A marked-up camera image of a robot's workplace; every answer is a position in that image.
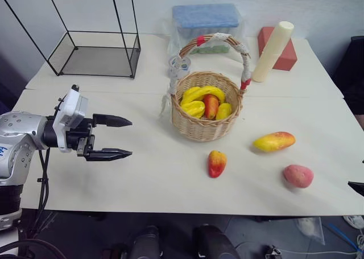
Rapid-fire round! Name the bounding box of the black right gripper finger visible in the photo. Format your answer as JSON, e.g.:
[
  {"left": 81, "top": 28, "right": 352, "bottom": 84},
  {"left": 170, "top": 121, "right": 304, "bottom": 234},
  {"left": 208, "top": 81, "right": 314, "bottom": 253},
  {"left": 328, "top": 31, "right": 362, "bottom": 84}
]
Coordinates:
[{"left": 348, "top": 180, "right": 364, "bottom": 198}]

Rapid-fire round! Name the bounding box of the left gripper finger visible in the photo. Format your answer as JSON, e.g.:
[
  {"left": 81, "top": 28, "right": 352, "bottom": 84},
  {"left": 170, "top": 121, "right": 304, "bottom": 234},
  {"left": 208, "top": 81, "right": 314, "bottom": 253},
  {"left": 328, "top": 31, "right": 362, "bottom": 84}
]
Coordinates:
[
  {"left": 92, "top": 113, "right": 134, "bottom": 129},
  {"left": 85, "top": 147, "right": 133, "bottom": 162}
]

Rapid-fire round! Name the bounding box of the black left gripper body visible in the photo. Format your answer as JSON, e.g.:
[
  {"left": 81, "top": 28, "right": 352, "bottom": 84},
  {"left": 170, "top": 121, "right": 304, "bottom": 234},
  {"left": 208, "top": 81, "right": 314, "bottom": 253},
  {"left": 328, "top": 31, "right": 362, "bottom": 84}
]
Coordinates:
[{"left": 65, "top": 115, "right": 97, "bottom": 158}]

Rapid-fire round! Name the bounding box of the blue tube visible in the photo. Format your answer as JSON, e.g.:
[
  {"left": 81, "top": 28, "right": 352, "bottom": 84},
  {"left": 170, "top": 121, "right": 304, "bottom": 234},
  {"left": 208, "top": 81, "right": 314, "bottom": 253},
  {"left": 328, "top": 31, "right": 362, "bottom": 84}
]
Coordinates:
[{"left": 328, "top": 223, "right": 364, "bottom": 254}]

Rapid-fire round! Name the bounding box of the pink peach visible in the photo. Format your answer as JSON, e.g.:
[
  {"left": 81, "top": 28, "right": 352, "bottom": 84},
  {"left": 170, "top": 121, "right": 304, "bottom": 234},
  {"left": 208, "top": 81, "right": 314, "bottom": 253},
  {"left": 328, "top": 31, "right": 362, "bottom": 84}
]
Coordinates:
[{"left": 282, "top": 164, "right": 315, "bottom": 189}]

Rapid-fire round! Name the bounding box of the clear bag on floor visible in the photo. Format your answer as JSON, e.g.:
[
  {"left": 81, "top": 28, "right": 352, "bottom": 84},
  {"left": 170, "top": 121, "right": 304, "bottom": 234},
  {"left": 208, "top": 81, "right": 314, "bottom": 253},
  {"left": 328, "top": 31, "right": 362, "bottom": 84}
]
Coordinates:
[{"left": 295, "top": 216, "right": 325, "bottom": 246}]

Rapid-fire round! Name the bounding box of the yellow ridged starfruit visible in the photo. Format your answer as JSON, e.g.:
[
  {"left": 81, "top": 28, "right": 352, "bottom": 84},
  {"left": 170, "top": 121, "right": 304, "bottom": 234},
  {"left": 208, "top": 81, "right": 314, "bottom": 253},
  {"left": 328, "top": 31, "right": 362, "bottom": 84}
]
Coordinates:
[{"left": 181, "top": 100, "right": 206, "bottom": 120}]

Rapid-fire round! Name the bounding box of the yellow banana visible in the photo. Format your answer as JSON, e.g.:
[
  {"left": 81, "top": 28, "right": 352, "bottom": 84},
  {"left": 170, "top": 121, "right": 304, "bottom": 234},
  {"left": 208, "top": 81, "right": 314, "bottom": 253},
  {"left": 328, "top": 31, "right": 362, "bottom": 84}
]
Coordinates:
[{"left": 180, "top": 85, "right": 226, "bottom": 106}]

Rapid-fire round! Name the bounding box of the dark rounded shape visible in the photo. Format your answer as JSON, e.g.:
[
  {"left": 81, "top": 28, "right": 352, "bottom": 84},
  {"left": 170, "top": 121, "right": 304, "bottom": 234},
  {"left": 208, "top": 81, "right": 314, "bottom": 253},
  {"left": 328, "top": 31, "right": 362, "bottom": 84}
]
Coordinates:
[
  {"left": 192, "top": 224, "right": 240, "bottom": 259},
  {"left": 129, "top": 225, "right": 163, "bottom": 259}
]

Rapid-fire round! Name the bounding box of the long yellow red mango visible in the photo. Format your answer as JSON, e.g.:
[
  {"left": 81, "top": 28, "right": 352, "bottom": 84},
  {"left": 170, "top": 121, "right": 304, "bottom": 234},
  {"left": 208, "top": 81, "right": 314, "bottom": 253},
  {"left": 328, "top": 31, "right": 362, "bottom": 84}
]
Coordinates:
[{"left": 252, "top": 131, "right": 297, "bottom": 153}]

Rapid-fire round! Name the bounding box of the small red orange mango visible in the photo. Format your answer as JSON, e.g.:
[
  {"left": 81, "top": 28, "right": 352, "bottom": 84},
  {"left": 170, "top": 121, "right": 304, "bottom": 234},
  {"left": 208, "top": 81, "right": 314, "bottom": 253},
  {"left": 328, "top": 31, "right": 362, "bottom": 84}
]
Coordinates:
[{"left": 208, "top": 150, "right": 228, "bottom": 179}]

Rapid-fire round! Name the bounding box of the small yellow lemon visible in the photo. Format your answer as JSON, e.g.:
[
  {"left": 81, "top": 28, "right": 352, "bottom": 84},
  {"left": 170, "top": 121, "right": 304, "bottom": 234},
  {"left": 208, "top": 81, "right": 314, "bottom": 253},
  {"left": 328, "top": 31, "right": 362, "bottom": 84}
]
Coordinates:
[{"left": 215, "top": 102, "right": 233, "bottom": 121}]

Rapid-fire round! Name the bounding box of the person in dark clothes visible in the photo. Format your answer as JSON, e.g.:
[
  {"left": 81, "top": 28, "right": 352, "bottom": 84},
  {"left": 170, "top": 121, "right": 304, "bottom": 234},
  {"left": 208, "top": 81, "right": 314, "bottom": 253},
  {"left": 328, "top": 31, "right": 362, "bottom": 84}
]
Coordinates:
[{"left": 332, "top": 36, "right": 364, "bottom": 130}]

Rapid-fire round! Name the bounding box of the green item in bag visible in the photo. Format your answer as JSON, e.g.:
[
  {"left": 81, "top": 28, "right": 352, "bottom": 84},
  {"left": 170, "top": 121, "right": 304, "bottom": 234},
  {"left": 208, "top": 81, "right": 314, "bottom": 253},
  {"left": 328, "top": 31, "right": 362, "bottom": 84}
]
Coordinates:
[{"left": 189, "top": 44, "right": 230, "bottom": 56}]

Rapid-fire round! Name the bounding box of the blue lidded plastic container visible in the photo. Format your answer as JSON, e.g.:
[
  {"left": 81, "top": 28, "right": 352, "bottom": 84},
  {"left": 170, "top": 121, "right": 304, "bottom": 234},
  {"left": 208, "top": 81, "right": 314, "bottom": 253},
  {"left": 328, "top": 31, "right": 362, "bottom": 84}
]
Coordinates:
[{"left": 171, "top": 3, "right": 241, "bottom": 39}]

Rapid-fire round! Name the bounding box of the red rectangular block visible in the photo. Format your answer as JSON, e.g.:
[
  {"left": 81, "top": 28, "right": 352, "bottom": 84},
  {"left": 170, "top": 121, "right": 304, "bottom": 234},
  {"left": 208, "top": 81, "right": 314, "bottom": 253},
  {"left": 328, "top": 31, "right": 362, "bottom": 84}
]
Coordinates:
[{"left": 257, "top": 26, "right": 299, "bottom": 72}]

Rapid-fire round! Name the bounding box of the cream cylinder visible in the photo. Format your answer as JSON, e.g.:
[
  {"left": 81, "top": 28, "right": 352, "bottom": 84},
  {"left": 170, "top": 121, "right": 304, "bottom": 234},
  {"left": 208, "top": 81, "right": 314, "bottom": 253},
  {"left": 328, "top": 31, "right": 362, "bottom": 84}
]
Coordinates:
[{"left": 251, "top": 20, "right": 295, "bottom": 84}]

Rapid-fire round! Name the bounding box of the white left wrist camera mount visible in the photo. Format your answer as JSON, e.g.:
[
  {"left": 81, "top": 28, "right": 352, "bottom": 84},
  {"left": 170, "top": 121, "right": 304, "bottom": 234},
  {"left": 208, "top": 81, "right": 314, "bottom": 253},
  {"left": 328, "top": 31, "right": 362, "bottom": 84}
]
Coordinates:
[{"left": 53, "top": 84, "right": 89, "bottom": 153}]

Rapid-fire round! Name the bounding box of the black wire frame rack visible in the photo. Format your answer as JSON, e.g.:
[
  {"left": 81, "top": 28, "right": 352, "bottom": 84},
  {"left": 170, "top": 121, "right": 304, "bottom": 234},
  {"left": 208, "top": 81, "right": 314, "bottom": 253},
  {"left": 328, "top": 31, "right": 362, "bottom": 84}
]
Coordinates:
[{"left": 0, "top": 0, "right": 142, "bottom": 79}]

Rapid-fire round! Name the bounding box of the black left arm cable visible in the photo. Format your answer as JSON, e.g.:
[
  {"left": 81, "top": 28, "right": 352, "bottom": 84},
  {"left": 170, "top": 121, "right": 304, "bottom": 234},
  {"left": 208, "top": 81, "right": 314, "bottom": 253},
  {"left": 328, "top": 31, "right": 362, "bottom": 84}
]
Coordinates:
[{"left": 27, "top": 149, "right": 51, "bottom": 239}]

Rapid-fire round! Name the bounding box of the wicker basket with handle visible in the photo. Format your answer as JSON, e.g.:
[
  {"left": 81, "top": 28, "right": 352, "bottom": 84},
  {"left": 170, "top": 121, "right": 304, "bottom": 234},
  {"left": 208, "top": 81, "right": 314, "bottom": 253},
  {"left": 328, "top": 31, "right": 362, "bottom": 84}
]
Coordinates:
[{"left": 159, "top": 33, "right": 253, "bottom": 142}]

